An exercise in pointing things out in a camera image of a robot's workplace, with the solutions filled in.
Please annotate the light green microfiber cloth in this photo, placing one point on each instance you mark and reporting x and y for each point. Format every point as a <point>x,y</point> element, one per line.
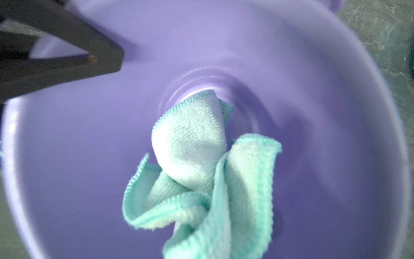
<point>218,196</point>

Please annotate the purple plastic bucket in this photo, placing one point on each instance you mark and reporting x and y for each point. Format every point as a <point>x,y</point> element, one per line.
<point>292,70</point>

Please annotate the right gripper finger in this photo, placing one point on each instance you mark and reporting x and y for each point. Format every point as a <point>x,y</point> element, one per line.
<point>22,73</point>

